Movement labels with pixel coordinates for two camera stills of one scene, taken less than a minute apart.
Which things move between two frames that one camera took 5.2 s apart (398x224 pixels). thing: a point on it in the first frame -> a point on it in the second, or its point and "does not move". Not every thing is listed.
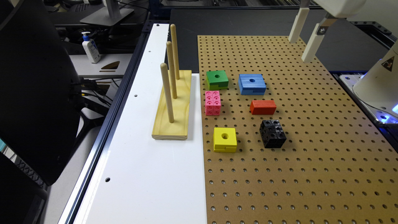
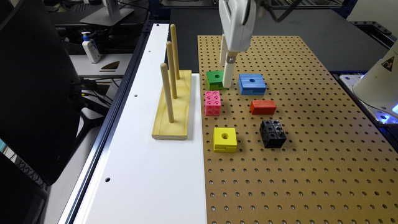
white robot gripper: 341,9 -> 237,18
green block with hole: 217,79 does not move
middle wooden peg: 170,59 does not move
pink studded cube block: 212,102 does not move
